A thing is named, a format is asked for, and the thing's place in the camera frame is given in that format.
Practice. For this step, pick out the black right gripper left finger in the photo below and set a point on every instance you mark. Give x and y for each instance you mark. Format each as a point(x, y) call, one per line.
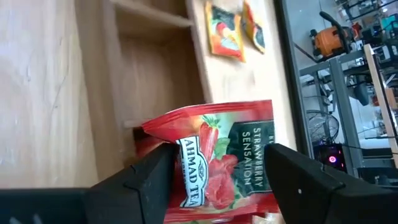
point(130, 202)

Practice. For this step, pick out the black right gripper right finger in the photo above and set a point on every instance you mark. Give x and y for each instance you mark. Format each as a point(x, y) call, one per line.
point(311, 202)

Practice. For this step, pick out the brown wooden compartment tray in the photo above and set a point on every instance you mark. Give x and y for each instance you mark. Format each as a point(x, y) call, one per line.
point(155, 77)

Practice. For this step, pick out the orange peach tea bag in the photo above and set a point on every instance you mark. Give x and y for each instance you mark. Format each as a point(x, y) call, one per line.
point(224, 34)
point(255, 31)

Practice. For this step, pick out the black perforated computer case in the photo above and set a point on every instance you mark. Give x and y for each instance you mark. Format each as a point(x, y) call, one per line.
point(323, 155)

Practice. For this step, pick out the black floor fan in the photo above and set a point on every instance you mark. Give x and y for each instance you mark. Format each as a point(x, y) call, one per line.
point(323, 126)

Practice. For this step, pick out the grey metal rack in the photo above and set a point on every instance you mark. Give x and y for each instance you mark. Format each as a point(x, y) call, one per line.
point(340, 93)

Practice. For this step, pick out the light wooden beam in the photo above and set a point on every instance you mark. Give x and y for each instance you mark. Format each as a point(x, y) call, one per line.
point(377, 87)

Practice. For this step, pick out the orange black blower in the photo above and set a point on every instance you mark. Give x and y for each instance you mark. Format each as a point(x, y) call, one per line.
point(329, 40)

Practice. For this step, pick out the black aluminium table frame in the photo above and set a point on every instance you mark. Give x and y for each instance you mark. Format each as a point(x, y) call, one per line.
point(292, 77)

